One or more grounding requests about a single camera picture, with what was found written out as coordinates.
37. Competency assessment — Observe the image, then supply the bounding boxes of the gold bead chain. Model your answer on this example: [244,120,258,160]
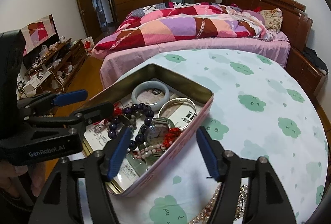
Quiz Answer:
[233,183,249,222]

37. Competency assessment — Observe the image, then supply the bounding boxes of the dark purple bead bracelet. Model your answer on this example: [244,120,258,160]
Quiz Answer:
[107,102,155,152]

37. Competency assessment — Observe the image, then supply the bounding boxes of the pearl necklace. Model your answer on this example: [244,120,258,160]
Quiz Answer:
[187,182,223,224]

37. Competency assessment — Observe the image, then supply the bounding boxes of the person's left hand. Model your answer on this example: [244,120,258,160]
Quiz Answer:
[0,161,46,198]

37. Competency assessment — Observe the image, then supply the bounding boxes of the wooden tv cabinet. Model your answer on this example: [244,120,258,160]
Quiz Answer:
[17,39,87,100]

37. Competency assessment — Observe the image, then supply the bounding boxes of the pink bed sheet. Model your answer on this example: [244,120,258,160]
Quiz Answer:
[92,32,291,88]

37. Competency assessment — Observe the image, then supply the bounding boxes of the silver wrist watch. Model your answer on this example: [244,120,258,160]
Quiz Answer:
[144,117,174,146]

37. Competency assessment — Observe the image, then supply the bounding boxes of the pink metal tin box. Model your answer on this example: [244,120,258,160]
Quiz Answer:
[83,64,214,196]

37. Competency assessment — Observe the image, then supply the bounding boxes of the red and white paper bag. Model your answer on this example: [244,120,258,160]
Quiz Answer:
[82,36,95,56]

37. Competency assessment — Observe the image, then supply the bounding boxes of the green jade bangle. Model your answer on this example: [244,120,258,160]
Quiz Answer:
[126,146,156,176]

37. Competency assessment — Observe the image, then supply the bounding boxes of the silver bangle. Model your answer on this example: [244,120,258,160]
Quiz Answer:
[158,97,198,131]

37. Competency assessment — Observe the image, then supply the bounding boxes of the flat television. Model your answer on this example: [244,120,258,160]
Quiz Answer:
[21,14,59,67]

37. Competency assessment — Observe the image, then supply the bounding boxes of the green cloud tablecloth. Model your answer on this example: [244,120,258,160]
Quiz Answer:
[110,49,329,223]

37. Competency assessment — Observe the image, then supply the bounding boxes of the patchwork quilt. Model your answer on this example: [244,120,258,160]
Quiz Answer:
[92,2,274,58]

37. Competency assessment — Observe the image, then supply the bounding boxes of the wooden nightstand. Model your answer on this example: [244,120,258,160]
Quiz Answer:
[285,47,328,98]

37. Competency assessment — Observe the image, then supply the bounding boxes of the dark clothes on nightstand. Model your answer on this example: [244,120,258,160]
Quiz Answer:
[302,47,329,75]

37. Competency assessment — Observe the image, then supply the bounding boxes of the wooden headboard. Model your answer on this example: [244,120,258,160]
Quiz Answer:
[220,0,314,53]

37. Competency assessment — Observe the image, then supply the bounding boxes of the floral pillow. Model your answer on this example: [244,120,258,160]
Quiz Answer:
[260,8,283,33]

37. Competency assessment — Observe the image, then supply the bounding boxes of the grey wooden bead bracelet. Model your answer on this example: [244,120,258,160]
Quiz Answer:
[117,112,142,128]

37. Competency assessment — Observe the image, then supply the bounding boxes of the pink white bead bracelet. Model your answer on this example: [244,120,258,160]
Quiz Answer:
[133,143,166,160]

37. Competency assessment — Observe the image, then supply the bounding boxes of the red coral bracelet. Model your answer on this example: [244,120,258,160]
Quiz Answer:
[163,127,182,148]

